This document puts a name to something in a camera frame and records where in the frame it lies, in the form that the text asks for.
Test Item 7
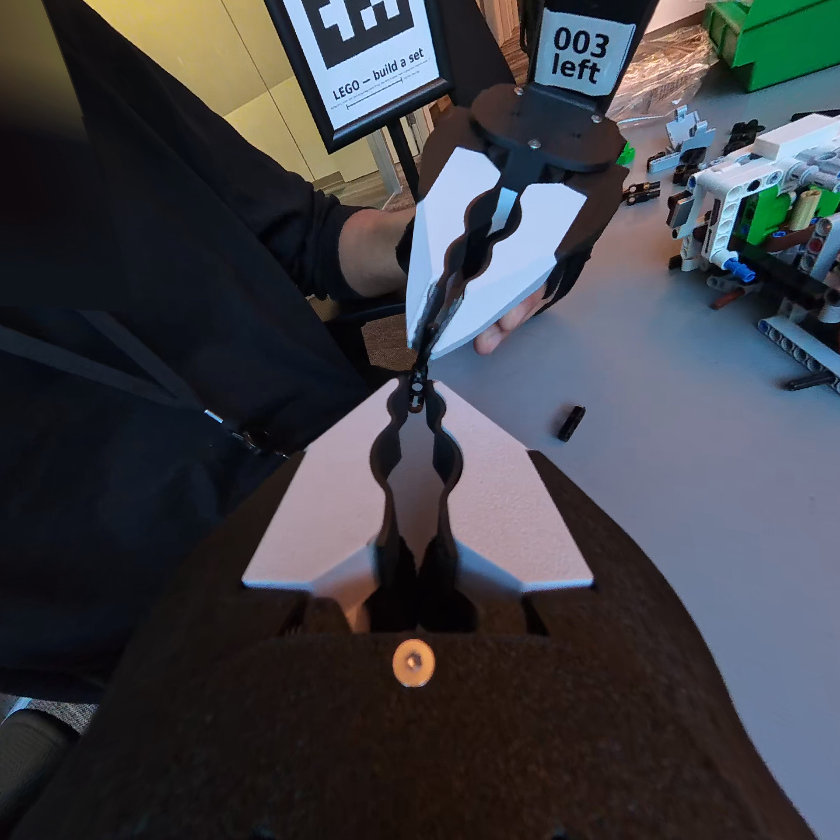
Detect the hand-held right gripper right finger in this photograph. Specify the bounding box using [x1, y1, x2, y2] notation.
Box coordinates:
[428, 379, 595, 603]

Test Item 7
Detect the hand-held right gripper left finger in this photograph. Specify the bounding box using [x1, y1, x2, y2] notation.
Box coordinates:
[241, 377, 413, 632]

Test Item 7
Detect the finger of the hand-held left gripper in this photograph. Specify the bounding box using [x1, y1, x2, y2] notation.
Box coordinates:
[425, 182, 590, 362]
[404, 146, 504, 351]

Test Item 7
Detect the person's left forearm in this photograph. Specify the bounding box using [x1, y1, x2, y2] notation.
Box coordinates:
[197, 112, 368, 309]

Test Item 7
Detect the grey lego subassembly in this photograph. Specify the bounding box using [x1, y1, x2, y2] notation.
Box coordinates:
[646, 105, 718, 173]

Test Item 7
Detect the pile of small black lego pieces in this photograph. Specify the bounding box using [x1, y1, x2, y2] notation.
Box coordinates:
[622, 118, 765, 211]

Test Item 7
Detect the partly built lego truck model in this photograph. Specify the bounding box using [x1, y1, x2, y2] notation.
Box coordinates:
[666, 112, 840, 396]

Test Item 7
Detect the person's left hand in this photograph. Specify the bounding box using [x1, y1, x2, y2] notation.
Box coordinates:
[338, 206, 559, 357]

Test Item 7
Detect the clear plastic bag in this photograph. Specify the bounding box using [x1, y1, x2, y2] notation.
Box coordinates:
[607, 26, 723, 126]

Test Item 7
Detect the black framed sign stand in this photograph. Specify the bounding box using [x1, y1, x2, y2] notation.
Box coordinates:
[264, 0, 455, 201]

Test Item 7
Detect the green plastic bin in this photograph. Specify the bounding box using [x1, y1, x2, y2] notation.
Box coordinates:
[702, 0, 840, 93]

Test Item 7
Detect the black lanyard with metal clip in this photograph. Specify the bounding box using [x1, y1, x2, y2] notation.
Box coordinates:
[0, 322, 293, 460]

